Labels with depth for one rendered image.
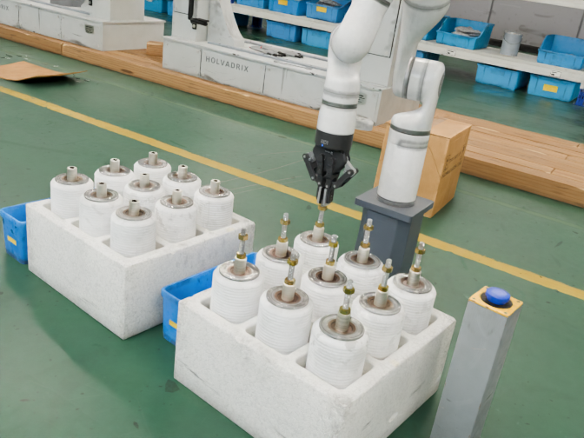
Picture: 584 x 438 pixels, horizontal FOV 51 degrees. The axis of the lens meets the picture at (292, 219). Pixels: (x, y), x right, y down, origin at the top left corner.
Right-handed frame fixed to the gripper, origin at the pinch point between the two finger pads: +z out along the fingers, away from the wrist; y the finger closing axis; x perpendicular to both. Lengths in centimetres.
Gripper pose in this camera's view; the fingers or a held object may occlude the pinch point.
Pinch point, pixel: (324, 195)
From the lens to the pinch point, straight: 127.9
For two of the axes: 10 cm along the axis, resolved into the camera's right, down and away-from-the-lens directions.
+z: -1.3, 9.1, 3.9
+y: 7.7, 3.4, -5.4
